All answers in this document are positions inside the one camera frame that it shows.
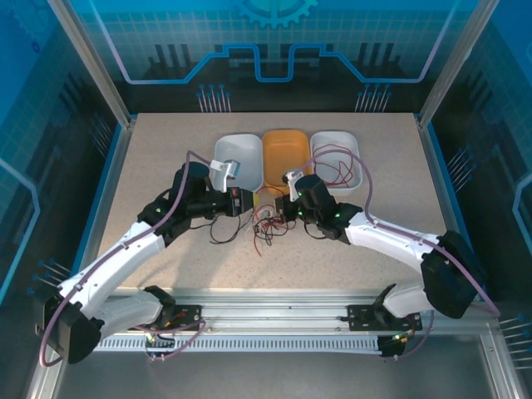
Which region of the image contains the white plastic bin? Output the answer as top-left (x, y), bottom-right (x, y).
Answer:
top-left (214, 132), bottom-right (264, 193)
top-left (310, 131), bottom-right (363, 197)

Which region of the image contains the orange plastic bin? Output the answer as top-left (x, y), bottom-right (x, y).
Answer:
top-left (261, 129), bottom-right (313, 196)

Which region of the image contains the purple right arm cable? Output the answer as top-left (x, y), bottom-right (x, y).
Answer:
top-left (301, 148), bottom-right (502, 361)

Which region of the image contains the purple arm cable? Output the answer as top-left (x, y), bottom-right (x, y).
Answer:
top-left (39, 150), bottom-right (207, 367)
top-left (301, 148), bottom-right (502, 361)

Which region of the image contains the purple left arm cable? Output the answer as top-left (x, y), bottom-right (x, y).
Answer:
top-left (39, 150), bottom-right (207, 367)

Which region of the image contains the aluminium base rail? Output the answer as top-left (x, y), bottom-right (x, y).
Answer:
top-left (99, 286), bottom-right (500, 338)

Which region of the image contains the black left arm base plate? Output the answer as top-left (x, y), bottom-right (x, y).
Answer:
top-left (157, 304), bottom-right (204, 333)

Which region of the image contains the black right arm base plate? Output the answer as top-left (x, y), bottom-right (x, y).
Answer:
top-left (347, 304), bottom-right (423, 333)

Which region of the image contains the white slotted cable duct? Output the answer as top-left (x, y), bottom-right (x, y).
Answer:
top-left (93, 335), bottom-right (383, 355)

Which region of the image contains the aluminium frame post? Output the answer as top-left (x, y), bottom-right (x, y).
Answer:
top-left (417, 0), bottom-right (500, 130)
top-left (45, 0), bottom-right (138, 126)

